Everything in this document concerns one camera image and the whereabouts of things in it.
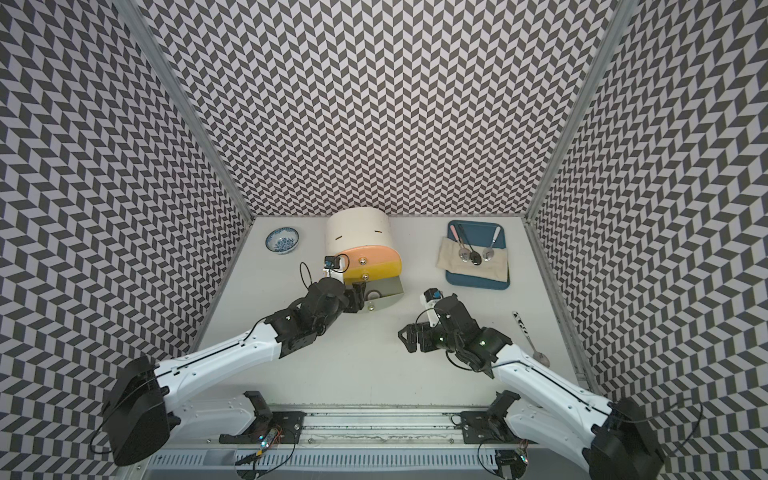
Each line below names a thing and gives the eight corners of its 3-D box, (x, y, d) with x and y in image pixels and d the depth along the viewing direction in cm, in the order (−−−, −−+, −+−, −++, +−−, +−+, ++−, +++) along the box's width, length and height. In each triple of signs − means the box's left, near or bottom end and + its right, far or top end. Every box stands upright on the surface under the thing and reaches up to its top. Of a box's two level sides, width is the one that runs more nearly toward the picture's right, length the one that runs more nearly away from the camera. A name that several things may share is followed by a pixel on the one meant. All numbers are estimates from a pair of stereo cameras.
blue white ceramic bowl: (269, 253, 109) (264, 244, 105) (276, 234, 116) (271, 224, 111) (294, 253, 109) (290, 244, 105) (300, 234, 115) (296, 224, 111)
